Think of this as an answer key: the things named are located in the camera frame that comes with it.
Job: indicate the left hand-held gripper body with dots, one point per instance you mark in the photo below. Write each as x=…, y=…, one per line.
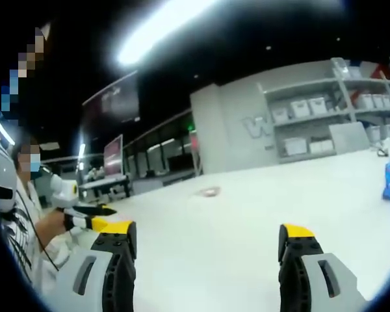
x=62, y=191

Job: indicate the hanging dark screen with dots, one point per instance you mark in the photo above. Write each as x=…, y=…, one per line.
x=113, y=100

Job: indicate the grey flat board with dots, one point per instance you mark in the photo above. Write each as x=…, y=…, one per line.
x=349, y=138

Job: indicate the person's striped white shirt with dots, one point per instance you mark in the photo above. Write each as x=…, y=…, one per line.
x=19, y=234

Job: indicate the long ceiling light strip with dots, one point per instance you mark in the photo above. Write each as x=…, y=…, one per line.
x=159, y=32

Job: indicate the row of white storage boxes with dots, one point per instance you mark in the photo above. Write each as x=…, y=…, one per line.
x=317, y=105

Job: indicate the person's head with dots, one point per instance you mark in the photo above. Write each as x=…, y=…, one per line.
x=16, y=159

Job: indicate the white worn device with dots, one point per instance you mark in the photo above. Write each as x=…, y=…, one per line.
x=5, y=175

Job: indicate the background work table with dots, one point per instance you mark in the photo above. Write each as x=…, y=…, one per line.
x=104, y=185

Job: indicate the grey shelving unit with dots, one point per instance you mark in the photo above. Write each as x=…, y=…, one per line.
x=341, y=112

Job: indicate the standing display screen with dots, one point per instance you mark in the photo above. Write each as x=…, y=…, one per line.
x=113, y=156

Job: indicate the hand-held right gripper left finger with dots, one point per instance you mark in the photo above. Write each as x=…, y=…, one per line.
x=94, y=276

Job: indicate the small ceiling light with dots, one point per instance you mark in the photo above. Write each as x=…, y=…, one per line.
x=81, y=156

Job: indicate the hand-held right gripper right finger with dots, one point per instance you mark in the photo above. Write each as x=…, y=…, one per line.
x=315, y=276

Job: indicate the person's left hand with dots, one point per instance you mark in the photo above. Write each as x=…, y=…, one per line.
x=52, y=224

